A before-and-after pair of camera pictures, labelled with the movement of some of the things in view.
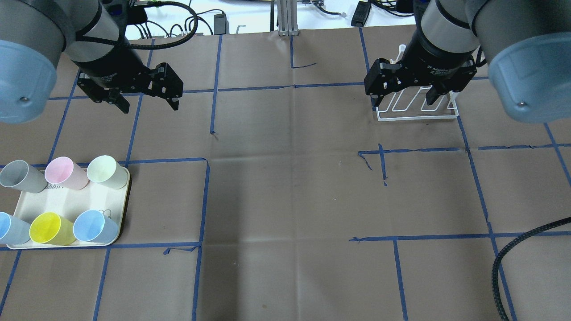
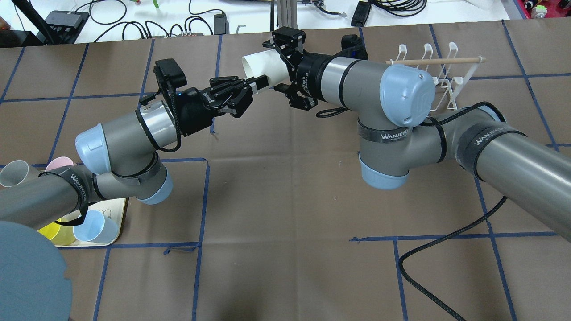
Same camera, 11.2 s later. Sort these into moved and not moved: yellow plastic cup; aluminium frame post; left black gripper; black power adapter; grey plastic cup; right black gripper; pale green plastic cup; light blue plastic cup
Moved: right black gripper; left black gripper; pale green plastic cup
Not moved: grey plastic cup; aluminium frame post; yellow plastic cup; black power adapter; light blue plastic cup
